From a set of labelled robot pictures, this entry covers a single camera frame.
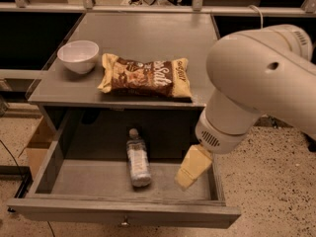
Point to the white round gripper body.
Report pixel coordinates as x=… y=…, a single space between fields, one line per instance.
x=219 y=136

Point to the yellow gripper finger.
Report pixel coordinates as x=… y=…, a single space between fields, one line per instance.
x=196 y=162

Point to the clear plastic water bottle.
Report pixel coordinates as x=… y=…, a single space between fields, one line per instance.
x=138 y=160

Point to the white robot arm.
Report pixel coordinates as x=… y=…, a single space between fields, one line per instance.
x=267 y=71

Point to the metal drawer knob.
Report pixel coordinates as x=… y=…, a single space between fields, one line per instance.
x=125 y=222

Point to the open grey top drawer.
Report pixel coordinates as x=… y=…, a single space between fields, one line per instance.
x=93 y=185

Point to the grey cabinet with counter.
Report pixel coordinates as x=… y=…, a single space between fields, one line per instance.
x=142 y=37

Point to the brown yellow snack bag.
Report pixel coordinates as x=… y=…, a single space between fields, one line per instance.
x=155 y=78

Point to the cardboard box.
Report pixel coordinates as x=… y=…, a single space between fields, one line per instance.
x=38 y=145

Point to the white bowl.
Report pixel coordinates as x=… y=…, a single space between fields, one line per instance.
x=79 y=56

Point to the metal rail frame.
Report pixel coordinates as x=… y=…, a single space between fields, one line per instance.
x=148 y=4

